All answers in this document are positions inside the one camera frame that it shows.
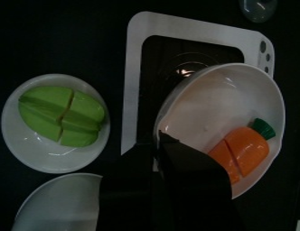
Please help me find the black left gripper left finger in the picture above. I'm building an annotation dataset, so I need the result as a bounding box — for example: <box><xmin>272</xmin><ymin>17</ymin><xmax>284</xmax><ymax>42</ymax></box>
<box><xmin>96</xmin><ymin>142</ymin><xmax>166</xmax><ymax>231</ymax></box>

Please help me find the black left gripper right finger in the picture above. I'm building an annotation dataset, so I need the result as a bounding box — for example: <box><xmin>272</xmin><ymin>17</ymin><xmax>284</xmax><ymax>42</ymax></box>
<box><xmin>157</xmin><ymin>129</ymin><xmax>247</xmax><ymax>231</ymax></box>

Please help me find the white plate with carrot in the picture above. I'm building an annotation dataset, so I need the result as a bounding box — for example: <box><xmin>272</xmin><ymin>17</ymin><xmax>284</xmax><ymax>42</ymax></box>
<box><xmin>153</xmin><ymin>62</ymin><xmax>287</xmax><ymax>200</ymax></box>

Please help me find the white toy stove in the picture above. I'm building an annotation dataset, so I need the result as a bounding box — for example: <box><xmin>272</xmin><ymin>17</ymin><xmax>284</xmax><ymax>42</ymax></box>
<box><xmin>120</xmin><ymin>11</ymin><xmax>276</xmax><ymax>172</ymax></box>

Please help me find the orange toy carrot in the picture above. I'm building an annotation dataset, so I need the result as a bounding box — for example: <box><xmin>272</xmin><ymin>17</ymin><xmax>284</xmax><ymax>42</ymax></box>
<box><xmin>207</xmin><ymin>117</ymin><xmax>277</xmax><ymax>185</ymax></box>

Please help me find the white empty bowl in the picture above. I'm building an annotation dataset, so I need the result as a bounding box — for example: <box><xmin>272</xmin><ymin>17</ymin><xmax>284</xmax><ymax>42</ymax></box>
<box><xmin>11</xmin><ymin>172</ymin><xmax>105</xmax><ymax>231</ymax></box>

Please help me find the white round plate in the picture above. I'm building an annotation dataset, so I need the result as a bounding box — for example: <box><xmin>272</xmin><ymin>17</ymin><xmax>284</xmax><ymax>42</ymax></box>
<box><xmin>0</xmin><ymin>73</ymin><xmax>112</xmax><ymax>174</ymax></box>

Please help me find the green toy star fruit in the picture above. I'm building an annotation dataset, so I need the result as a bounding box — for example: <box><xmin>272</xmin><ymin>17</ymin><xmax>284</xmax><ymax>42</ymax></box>
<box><xmin>18</xmin><ymin>86</ymin><xmax>106</xmax><ymax>148</ymax></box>

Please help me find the clear glass lid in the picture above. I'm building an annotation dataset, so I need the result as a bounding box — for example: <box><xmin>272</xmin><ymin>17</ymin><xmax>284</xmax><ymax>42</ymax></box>
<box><xmin>239</xmin><ymin>0</ymin><xmax>279</xmax><ymax>23</ymax></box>

